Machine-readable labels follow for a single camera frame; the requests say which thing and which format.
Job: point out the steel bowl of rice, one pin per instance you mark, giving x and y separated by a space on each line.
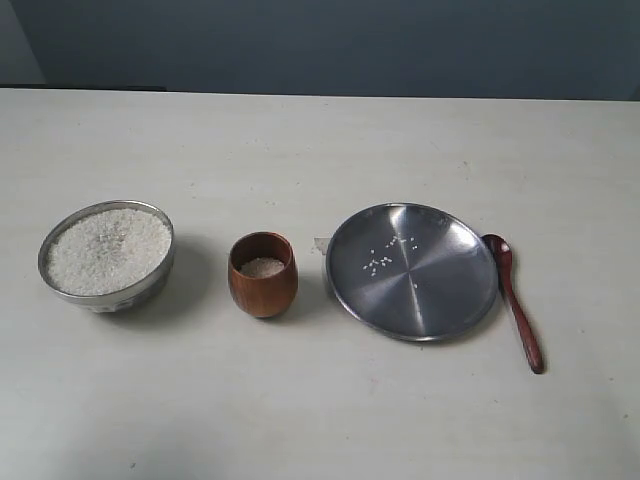
109 257

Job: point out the round steel plate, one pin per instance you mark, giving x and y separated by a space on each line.
412 272

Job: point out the red-brown wooden spoon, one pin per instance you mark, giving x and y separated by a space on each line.
503 258

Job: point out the brown wooden cup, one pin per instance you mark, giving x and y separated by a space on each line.
263 297

